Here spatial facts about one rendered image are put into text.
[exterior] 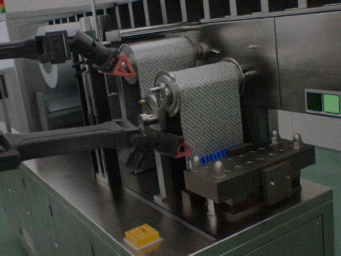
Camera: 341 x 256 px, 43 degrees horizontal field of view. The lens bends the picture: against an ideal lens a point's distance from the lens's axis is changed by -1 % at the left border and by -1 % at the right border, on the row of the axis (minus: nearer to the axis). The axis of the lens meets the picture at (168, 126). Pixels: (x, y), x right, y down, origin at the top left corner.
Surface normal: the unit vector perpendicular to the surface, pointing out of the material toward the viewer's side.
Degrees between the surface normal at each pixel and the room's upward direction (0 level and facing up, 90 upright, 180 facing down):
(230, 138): 90
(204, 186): 90
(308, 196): 0
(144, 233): 0
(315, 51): 90
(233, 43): 90
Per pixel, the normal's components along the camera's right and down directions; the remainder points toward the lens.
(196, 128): 0.53, 0.14
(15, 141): 0.25, -0.87
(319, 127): -0.84, 0.23
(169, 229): -0.13, -0.96
